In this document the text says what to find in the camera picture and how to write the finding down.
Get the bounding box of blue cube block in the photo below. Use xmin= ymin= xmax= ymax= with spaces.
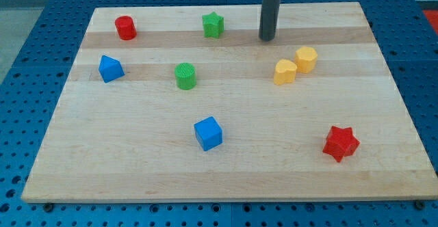
xmin=194 ymin=116 xmax=223 ymax=151

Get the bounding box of wooden board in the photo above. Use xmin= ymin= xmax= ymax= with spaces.
xmin=22 ymin=2 xmax=437 ymax=203

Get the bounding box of green cylinder block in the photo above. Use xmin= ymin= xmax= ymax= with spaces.
xmin=175 ymin=62 xmax=196 ymax=90

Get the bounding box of yellow heart block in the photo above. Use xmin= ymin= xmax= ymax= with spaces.
xmin=273 ymin=59 xmax=298 ymax=85

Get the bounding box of green star block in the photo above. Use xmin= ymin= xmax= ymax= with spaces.
xmin=202 ymin=12 xmax=224 ymax=38

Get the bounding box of yellow hexagon block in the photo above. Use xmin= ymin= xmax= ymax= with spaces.
xmin=294 ymin=46 xmax=318 ymax=73

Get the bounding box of red cylinder block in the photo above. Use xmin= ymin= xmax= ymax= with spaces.
xmin=114 ymin=16 xmax=137 ymax=40

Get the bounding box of red star block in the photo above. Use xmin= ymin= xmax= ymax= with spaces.
xmin=322 ymin=126 xmax=360 ymax=163

